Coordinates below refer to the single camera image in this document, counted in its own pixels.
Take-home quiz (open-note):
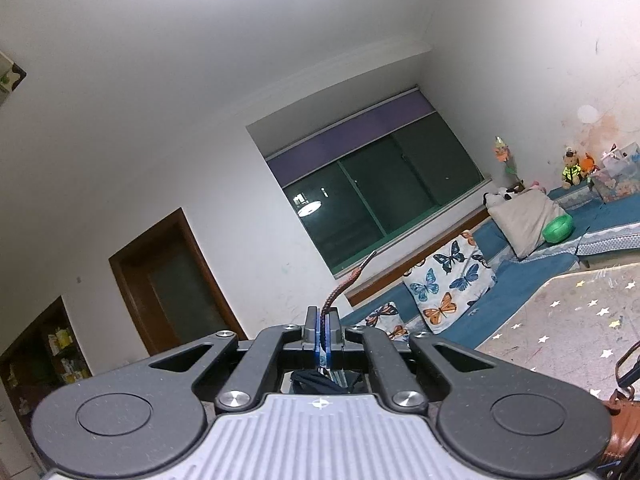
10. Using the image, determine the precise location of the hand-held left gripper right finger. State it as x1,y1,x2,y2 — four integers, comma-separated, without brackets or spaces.
325,306,494,411

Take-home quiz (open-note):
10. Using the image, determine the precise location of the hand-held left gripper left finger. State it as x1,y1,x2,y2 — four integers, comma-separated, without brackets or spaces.
150,306,325,411

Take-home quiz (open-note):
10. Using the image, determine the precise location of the brown woven shoelace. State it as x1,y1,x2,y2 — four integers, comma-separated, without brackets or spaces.
321,251,378,361

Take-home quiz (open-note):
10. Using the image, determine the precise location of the brown leather shoe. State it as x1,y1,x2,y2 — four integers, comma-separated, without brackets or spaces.
597,340,640,476

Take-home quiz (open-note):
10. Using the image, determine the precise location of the dark blue backpack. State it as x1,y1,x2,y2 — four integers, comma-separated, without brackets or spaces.
290,370,366,396

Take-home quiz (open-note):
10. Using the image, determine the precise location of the flat butterfly print cushion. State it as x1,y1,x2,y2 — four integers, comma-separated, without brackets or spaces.
362,301,410,342

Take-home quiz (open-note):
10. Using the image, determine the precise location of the large butterfly print cushion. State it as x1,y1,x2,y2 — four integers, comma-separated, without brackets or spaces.
402,230,498,336

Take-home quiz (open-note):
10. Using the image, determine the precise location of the wooden door with glass pane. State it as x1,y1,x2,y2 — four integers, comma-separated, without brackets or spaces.
109,207,248,356

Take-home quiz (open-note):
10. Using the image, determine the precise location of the green-framed window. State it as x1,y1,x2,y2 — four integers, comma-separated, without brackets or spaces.
246,87,486,278

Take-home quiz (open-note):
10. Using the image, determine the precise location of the blue sofa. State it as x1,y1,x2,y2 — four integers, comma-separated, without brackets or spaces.
340,185,640,351

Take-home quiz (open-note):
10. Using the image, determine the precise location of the panda plush toy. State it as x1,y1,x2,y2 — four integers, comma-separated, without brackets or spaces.
482,185,526,206

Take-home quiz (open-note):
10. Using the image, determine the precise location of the beige pillow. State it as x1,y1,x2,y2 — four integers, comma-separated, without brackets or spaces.
486,191,568,260

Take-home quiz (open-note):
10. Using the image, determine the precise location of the green round bowl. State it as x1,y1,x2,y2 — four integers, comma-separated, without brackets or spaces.
542,214,574,243

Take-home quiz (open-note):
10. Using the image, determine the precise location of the wooden shelf cabinet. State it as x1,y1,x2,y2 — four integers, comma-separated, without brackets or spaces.
0,296,93,461

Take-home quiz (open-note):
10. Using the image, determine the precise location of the teddy bear with yellow vest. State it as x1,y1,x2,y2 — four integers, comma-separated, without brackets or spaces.
560,146,583,190

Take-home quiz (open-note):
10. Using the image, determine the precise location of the patterned storage box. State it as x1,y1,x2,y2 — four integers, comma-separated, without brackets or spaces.
590,142,640,203

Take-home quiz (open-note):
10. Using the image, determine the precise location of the rectangular flower-pattern ceiling lamp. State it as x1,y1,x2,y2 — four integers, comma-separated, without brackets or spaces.
0,50,27,106

